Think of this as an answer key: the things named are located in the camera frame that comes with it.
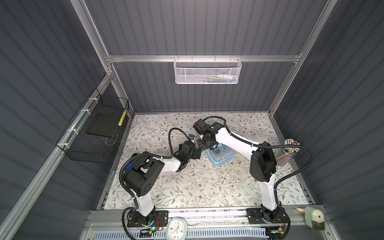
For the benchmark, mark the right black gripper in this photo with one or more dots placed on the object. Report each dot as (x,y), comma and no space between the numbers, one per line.
(201,146)

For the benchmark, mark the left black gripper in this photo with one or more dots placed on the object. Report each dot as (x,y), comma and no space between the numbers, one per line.
(196,153)

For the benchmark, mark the light blue plastic tool box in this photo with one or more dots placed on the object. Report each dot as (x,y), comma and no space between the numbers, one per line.
(218,154)

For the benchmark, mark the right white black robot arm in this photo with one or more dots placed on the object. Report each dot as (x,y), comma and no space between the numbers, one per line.
(262,161)

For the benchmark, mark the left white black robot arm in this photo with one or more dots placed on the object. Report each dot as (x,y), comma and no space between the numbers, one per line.
(139,174)

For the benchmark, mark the floral table mat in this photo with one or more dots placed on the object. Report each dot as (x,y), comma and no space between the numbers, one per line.
(200,184)

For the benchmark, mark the yellow marker in black basket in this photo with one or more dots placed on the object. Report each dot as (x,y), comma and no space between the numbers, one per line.
(120,123)

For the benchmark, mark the white analog clock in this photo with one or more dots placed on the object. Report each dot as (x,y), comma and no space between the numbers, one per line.
(177,229)

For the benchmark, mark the clear cup of markers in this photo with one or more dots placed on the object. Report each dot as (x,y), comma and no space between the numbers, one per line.
(283,155)

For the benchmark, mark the green pencil sharpener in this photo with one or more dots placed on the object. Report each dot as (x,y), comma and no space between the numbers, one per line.
(314,218)

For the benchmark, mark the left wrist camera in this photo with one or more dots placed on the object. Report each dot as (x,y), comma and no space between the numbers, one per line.
(192,138)

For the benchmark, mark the white wire mesh basket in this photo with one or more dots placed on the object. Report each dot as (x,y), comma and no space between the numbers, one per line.
(209,71)

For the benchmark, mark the black wire wall basket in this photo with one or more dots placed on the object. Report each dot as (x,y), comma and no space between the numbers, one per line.
(95,135)

